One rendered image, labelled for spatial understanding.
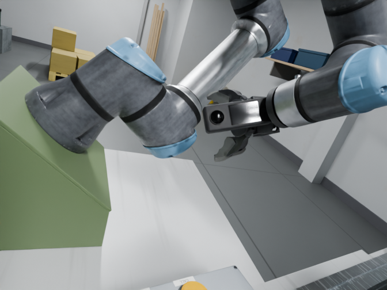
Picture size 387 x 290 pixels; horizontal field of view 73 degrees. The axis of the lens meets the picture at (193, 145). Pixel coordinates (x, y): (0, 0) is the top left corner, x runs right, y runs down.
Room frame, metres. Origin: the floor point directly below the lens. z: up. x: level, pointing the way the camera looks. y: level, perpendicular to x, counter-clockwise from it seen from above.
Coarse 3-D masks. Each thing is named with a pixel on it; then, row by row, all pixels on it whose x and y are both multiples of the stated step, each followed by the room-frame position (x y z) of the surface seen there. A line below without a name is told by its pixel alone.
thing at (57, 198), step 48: (0, 96) 0.37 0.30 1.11; (0, 144) 0.32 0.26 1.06; (48, 144) 0.39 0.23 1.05; (96, 144) 0.60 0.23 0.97; (0, 192) 0.32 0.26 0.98; (48, 192) 0.35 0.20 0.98; (96, 192) 0.40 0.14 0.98; (0, 240) 0.32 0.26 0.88; (48, 240) 0.36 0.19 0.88; (96, 240) 0.39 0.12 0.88
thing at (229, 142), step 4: (228, 140) 0.51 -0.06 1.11; (232, 140) 0.50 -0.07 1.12; (224, 144) 0.51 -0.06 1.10; (228, 144) 0.51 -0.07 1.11; (232, 144) 0.50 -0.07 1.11; (220, 148) 0.52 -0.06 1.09; (224, 148) 0.51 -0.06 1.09; (228, 148) 0.50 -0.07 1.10; (244, 148) 0.54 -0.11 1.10; (220, 152) 0.52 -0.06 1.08; (224, 152) 0.51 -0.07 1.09; (240, 152) 0.54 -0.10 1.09; (216, 156) 0.53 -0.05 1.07; (220, 156) 0.52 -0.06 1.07; (224, 156) 0.51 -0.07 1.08; (232, 156) 0.53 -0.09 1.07; (216, 160) 0.53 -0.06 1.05; (220, 160) 0.52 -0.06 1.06; (224, 160) 0.53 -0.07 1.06
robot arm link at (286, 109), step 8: (296, 80) 0.42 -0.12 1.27; (280, 88) 0.43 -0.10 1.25; (288, 88) 0.42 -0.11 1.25; (280, 96) 0.42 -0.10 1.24; (288, 96) 0.41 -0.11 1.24; (280, 104) 0.41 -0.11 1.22; (288, 104) 0.40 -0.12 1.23; (296, 104) 0.47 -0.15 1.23; (280, 112) 0.41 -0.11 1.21; (288, 112) 0.40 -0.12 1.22; (296, 112) 0.40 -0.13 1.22; (280, 120) 0.43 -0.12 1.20; (288, 120) 0.41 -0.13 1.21; (296, 120) 0.40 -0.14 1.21; (304, 120) 0.40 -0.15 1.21
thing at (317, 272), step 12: (360, 252) 0.67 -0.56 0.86; (324, 264) 0.56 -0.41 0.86; (336, 264) 0.58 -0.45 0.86; (348, 264) 0.60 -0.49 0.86; (288, 276) 0.48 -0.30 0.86; (300, 276) 0.49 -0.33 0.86; (312, 276) 0.51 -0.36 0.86; (324, 276) 0.52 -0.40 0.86; (264, 288) 0.42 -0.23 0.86; (276, 288) 0.43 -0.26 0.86; (288, 288) 0.44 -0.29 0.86
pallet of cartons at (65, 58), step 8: (56, 32) 4.75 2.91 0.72; (64, 32) 4.81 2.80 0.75; (72, 32) 5.05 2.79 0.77; (56, 40) 4.76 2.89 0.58; (64, 40) 4.82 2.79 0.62; (72, 40) 4.88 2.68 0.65; (56, 48) 4.69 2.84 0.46; (64, 48) 4.83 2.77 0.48; (72, 48) 4.89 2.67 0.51; (56, 56) 4.28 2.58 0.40; (64, 56) 4.34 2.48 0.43; (72, 56) 4.41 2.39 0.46; (80, 56) 4.64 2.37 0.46; (88, 56) 4.90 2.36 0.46; (56, 64) 4.29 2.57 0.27; (64, 64) 4.35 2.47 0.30; (72, 64) 4.40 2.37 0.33; (80, 64) 4.46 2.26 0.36; (64, 72) 4.35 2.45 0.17; (72, 72) 4.41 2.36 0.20; (48, 80) 4.21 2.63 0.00
